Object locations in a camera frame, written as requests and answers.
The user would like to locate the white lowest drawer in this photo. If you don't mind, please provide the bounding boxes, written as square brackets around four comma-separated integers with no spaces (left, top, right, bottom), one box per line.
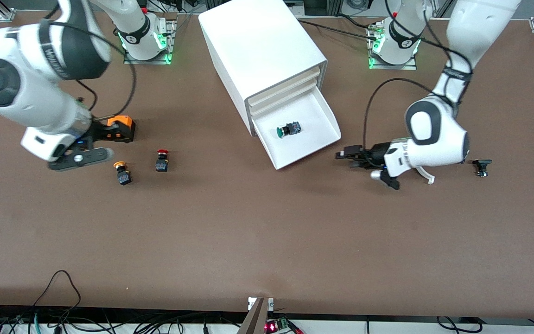
[252,86,342,170]

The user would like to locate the green push button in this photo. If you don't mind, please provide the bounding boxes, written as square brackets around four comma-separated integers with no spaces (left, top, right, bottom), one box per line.
[277,122,301,139]

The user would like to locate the yellow push button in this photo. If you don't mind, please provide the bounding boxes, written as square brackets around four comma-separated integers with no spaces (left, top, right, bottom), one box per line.
[113,161,133,186]

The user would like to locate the red push button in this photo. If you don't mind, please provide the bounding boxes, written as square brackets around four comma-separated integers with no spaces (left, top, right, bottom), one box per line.
[156,149,171,173]

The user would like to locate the black device box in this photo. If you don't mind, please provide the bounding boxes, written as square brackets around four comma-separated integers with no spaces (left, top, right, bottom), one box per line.
[304,0,342,17]

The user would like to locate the circuit board with red light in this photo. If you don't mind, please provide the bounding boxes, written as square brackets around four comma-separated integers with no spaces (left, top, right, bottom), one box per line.
[265,318,304,334]

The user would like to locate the orange button enclosure box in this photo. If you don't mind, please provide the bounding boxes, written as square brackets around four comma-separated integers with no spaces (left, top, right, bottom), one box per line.
[107,115,136,142]

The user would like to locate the white half ring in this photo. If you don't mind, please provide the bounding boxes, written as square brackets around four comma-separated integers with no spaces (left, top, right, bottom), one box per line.
[415,166,435,185]

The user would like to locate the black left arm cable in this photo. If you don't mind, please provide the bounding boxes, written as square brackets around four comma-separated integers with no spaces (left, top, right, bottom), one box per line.
[363,77,455,151]

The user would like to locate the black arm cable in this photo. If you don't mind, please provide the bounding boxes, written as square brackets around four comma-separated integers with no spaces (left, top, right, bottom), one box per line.
[40,19,137,122]
[363,77,455,151]

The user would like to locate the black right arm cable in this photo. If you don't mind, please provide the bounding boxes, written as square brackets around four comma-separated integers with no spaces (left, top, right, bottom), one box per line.
[40,19,137,122]

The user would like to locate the black flat-head switch part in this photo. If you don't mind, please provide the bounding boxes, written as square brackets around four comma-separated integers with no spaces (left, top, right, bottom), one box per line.
[472,159,493,178]

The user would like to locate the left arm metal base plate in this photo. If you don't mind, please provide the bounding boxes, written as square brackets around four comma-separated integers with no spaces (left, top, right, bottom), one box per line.
[368,21,418,71]

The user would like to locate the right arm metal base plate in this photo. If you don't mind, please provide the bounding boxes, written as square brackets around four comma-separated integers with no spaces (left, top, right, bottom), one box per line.
[123,19,176,65]

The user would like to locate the black cable behind cabinet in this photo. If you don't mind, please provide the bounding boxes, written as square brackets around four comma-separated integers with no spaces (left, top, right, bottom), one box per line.
[297,19,383,41]

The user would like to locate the thin black looped cable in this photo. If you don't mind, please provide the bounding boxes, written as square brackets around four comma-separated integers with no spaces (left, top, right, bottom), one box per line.
[33,270,82,309]

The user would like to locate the black curled cable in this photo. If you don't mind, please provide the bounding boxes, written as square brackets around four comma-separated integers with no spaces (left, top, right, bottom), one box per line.
[436,316,483,334]

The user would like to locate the tangled black cables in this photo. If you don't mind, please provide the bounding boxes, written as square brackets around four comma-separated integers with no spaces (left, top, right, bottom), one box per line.
[0,304,249,334]

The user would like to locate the brown camera mount post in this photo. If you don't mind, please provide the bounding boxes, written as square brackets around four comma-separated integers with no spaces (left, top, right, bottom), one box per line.
[237,297,270,334]

